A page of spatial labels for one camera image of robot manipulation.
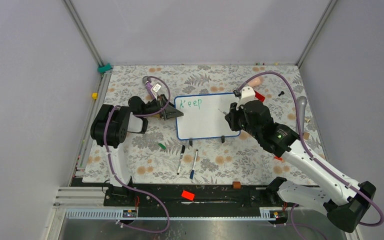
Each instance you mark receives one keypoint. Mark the silver microphone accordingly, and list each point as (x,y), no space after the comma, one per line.
(300,116)

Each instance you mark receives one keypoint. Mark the floral patterned table mat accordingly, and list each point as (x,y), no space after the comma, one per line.
(237,158)

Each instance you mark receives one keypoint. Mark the purple glitter microphone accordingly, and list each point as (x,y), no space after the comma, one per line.
(148,85)

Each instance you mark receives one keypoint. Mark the yellow small cube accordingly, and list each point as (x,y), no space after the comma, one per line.
(95,95)

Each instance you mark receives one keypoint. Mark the wooden small cube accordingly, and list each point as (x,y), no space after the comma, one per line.
(306,135)

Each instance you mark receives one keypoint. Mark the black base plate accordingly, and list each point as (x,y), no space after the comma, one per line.
(210,201)

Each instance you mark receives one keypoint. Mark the red rectangular frame block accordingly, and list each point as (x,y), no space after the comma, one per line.
(259,96)

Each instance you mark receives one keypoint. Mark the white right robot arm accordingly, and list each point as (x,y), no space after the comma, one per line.
(342,199)

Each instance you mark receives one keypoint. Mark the blue whiteboard marker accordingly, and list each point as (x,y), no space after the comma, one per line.
(192,172)

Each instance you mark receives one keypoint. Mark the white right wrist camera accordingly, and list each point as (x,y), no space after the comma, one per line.
(245,95)

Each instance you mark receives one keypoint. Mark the green marker cap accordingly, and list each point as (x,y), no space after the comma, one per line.
(162,146)

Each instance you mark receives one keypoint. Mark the brown small block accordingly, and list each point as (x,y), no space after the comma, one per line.
(236,185)

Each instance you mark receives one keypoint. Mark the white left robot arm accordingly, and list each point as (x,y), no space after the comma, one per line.
(112,124)

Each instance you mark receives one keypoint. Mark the red flat card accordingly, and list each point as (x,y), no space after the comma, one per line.
(188,195)

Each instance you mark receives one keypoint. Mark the blue framed whiteboard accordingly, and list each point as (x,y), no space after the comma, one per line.
(202,119)

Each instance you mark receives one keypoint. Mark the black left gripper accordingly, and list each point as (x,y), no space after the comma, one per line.
(170,111)

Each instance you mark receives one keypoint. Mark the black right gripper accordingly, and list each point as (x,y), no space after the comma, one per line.
(231,117)

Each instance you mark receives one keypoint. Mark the black whiteboard marker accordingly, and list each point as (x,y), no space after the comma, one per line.
(183,148)

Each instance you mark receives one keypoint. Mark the pink microphone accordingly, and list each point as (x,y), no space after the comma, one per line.
(255,82)

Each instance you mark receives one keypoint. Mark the teal corner clamp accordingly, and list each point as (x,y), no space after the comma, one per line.
(104,68)

